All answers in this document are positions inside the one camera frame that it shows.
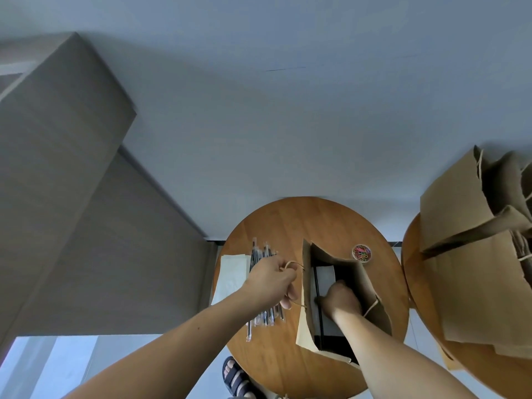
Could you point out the person's left hand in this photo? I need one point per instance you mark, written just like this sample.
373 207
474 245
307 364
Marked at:
268 282

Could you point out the black sandal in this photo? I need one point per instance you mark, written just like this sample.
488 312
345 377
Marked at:
237 380

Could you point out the white paper sheet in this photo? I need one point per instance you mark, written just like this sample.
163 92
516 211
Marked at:
230 278

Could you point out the round box of coloured clips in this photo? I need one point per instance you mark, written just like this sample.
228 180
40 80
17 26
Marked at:
362 253

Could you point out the person's right forearm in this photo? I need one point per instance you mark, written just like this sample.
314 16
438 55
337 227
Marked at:
386 357

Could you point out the grey wooden cabinet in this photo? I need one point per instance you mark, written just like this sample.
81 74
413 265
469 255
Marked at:
66 203

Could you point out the bunch of clear pens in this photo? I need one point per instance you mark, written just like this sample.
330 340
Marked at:
262 255

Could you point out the creased brown paper bag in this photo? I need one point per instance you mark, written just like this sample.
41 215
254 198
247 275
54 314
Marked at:
453 203

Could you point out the person's left fingers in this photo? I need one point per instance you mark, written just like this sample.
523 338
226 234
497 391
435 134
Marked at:
289 295

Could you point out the person's right fingers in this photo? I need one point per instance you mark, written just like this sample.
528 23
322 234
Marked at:
321 302

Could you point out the person's right hand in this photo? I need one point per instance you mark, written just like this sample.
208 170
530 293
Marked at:
343 299

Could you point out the large brown paper bag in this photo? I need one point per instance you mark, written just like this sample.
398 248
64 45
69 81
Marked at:
478 295

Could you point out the person's left forearm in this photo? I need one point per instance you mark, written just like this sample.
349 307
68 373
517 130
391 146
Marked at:
174 349

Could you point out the black and grey notebook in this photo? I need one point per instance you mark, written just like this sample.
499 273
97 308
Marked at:
328 332

